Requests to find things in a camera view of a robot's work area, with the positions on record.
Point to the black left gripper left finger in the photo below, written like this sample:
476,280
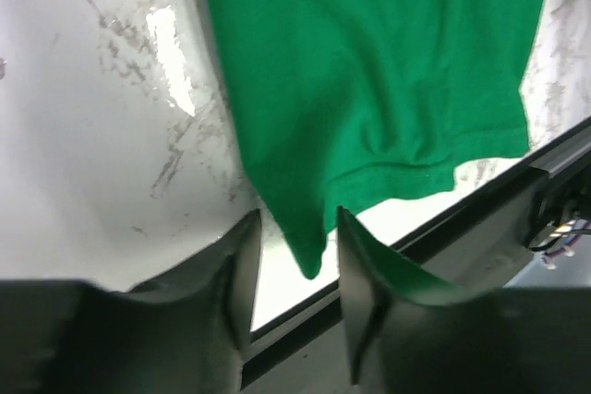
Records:
185,330

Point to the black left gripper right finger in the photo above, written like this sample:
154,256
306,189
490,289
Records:
409,331

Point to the green t shirt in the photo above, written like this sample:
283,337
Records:
347,103

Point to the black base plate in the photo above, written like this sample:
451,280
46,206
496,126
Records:
477,241

